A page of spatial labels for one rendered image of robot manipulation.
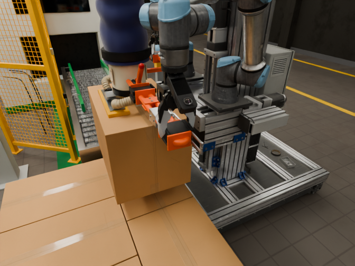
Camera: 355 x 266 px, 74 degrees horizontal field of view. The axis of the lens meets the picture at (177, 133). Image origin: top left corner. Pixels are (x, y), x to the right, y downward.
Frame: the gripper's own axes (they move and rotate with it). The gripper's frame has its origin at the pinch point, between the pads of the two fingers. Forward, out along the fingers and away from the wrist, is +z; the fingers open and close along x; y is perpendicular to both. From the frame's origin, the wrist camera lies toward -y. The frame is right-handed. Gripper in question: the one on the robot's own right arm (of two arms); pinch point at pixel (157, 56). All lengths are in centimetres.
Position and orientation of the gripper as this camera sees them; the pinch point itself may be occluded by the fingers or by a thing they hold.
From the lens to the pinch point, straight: 158.1
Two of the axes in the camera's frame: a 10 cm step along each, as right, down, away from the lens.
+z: 0.0, 8.6, 5.1
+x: 9.2, -2.0, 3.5
